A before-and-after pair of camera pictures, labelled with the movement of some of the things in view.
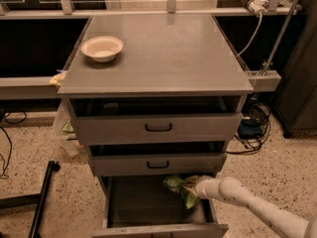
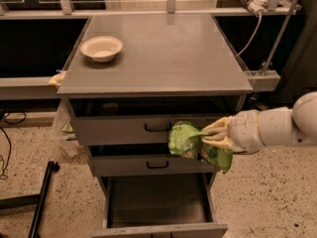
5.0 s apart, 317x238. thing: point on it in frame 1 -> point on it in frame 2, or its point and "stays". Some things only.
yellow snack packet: (58, 78) stays
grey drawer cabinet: (156, 98) stays
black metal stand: (34, 199) stays
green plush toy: (175, 183) -> (185, 139)
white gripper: (203, 186) -> (245, 130)
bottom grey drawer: (142, 206) stays
